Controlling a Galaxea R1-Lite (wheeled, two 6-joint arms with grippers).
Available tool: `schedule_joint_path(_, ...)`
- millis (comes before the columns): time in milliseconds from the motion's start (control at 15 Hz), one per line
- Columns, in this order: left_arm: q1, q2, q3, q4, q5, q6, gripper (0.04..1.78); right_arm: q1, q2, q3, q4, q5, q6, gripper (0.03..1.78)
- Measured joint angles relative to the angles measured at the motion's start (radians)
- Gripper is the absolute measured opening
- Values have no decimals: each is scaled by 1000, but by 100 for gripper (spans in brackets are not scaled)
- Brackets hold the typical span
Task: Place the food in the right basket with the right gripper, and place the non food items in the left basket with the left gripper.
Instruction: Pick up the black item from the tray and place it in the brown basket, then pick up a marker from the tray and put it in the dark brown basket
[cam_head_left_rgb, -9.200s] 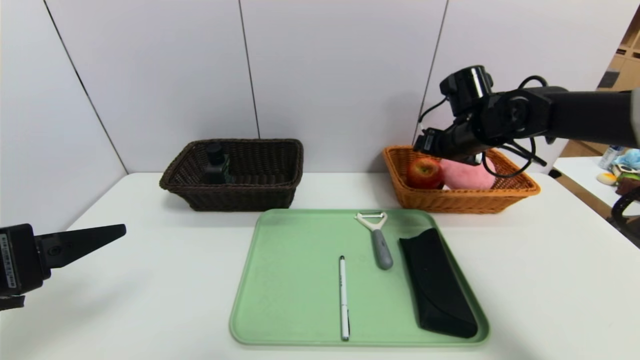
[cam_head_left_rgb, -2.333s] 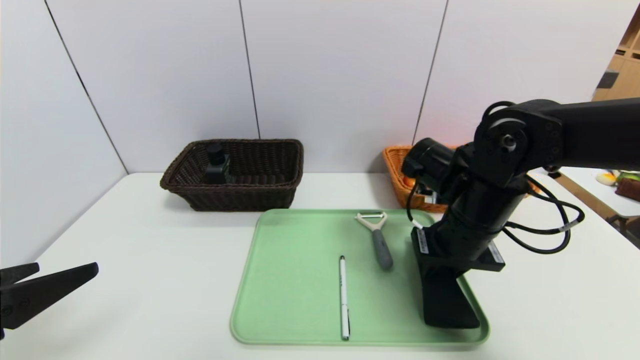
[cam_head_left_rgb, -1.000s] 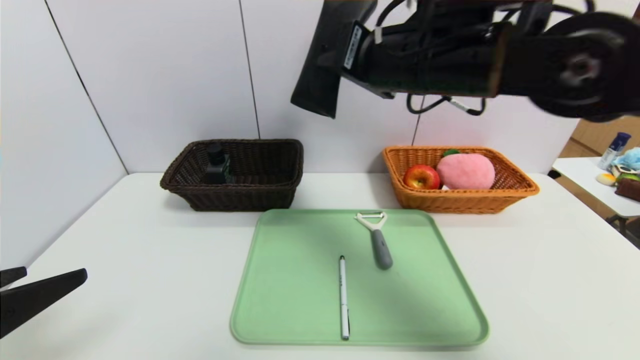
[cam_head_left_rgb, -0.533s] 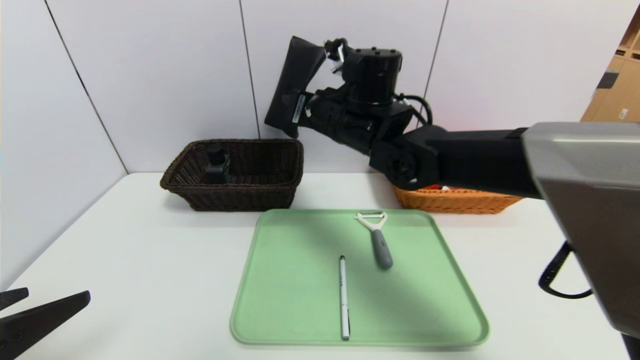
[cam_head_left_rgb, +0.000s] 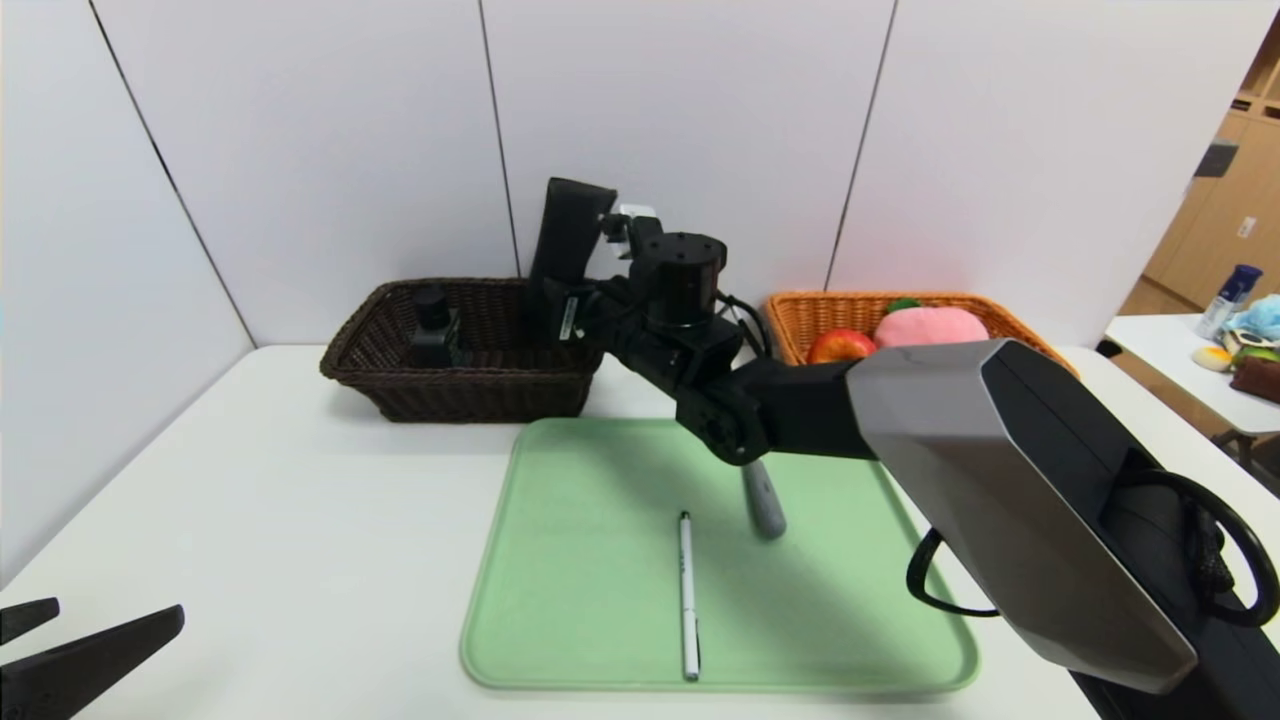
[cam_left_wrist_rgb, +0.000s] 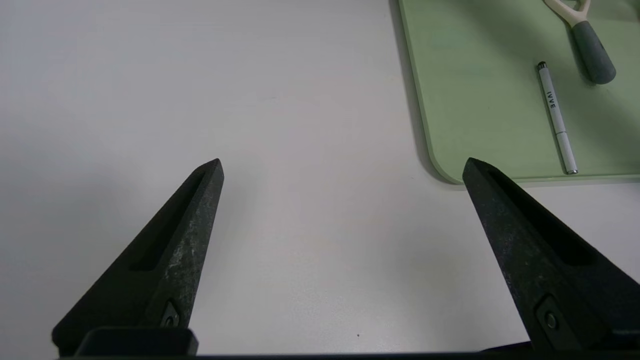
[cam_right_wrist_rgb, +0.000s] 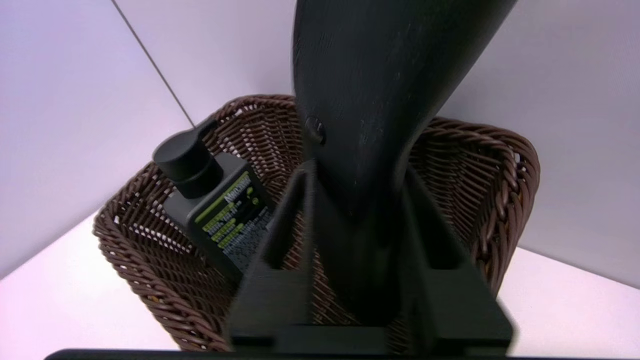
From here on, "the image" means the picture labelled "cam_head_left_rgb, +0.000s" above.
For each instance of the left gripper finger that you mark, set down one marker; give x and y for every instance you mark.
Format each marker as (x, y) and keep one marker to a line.
(90, 665)
(25, 620)

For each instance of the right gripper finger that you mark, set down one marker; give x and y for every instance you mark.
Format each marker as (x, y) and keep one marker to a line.
(540, 315)

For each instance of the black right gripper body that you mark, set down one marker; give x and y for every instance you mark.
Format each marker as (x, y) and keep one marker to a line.
(566, 316)

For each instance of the black glasses case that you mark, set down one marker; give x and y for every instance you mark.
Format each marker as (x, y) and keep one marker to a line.
(572, 230)

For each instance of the dark pump bottle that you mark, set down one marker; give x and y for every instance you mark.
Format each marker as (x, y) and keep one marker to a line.
(435, 335)

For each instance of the red apple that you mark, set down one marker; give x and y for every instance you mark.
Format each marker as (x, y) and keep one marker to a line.
(840, 347)

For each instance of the pink plush peach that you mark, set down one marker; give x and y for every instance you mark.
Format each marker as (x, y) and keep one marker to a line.
(930, 325)

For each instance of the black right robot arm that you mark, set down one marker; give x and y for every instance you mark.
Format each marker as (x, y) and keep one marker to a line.
(950, 430)

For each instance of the dark brown wicker basket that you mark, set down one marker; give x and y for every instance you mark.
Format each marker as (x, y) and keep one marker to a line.
(480, 400)

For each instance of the orange wicker basket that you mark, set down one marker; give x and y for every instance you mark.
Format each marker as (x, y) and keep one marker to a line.
(800, 330)

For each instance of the light green plastic tray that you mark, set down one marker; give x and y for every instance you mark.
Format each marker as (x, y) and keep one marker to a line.
(600, 600)

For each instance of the white pen black cap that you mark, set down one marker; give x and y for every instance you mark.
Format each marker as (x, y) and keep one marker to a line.
(686, 600)

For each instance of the white side table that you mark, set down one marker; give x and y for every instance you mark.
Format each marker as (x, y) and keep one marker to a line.
(1170, 350)

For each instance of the yellow white round toy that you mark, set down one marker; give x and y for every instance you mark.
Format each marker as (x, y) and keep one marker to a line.
(1210, 360)

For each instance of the wooden cabinet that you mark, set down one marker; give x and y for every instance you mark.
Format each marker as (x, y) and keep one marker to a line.
(1220, 230)

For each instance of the clear bottle blue cap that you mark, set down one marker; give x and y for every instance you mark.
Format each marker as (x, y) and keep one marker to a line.
(1228, 300)

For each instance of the white black toy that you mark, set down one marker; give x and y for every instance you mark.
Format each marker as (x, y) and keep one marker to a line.
(1245, 338)

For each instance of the green toy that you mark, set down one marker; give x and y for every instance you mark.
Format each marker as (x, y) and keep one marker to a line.
(1258, 354)

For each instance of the light blue plush toy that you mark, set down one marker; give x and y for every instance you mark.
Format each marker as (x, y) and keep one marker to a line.
(1262, 315)

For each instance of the dark red pouch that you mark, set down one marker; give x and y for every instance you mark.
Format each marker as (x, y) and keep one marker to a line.
(1260, 380)

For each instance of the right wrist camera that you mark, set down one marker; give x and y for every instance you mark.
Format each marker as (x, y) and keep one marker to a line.
(630, 222)

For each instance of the dark grey wall plate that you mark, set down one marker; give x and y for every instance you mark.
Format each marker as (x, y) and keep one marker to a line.
(1213, 162)

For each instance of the dark metal table frame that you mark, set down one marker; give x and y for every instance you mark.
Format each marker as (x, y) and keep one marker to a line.
(1250, 460)

